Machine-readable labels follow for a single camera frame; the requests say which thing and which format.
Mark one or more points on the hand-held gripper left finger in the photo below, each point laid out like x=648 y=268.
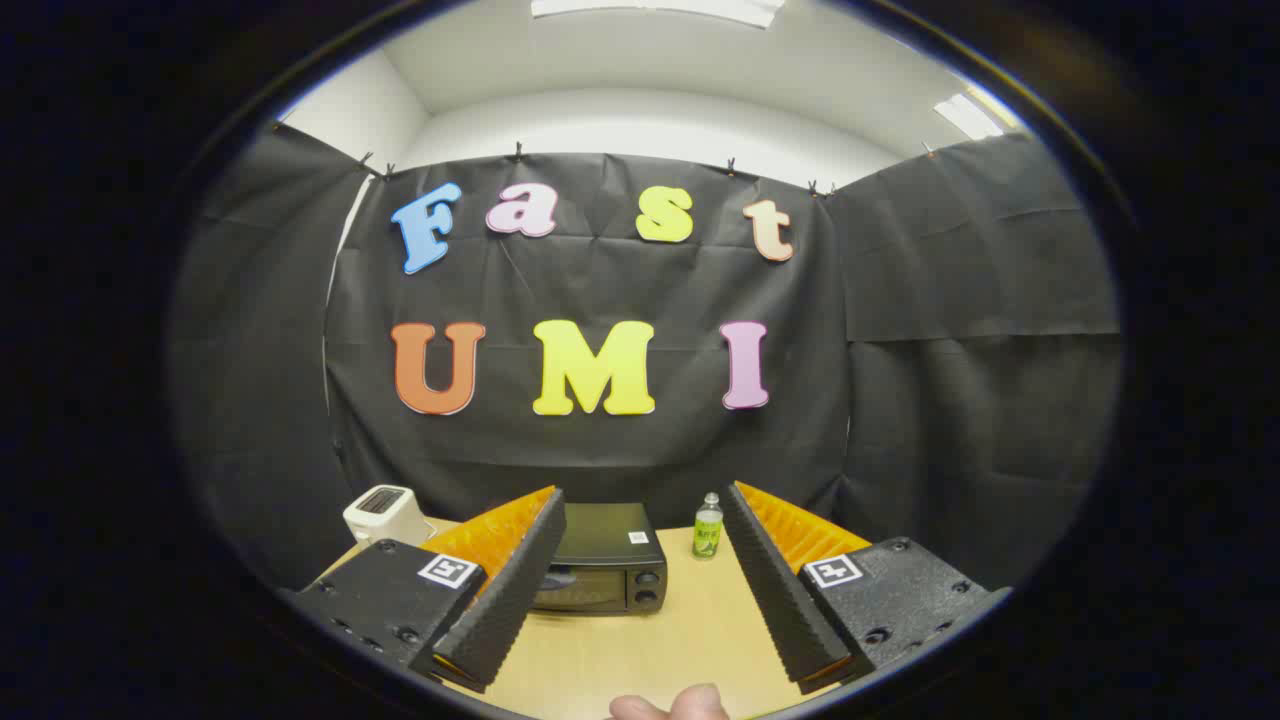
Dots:
x=510 y=600

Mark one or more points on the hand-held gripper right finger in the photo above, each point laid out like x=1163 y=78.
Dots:
x=780 y=600

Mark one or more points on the black toaster oven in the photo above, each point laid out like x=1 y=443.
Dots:
x=610 y=540

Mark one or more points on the white bread toaster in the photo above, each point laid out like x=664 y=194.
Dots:
x=385 y=517

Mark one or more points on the green label plastic bottle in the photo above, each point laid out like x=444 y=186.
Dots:
x=708 y=535

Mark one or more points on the black backdrop cloth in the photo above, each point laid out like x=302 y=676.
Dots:
x=600 y=460

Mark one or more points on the ceiling light panel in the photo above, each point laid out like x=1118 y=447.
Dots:
x=968 y=116
x=660 y=8

